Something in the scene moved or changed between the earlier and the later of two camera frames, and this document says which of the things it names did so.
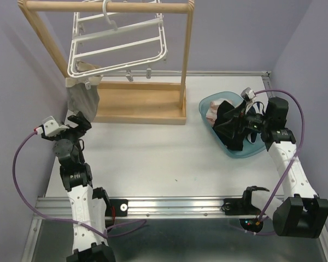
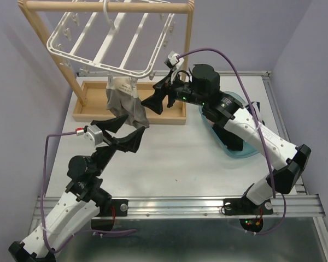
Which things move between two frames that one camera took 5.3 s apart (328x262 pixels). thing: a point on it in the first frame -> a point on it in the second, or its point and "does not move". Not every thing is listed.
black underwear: [237, 141] does not move
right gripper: [229, 130] -> [154, 102]
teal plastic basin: [249, 150] does not move
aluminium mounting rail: [56, 208] does not move
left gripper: [83, 125] -> [132, 141]
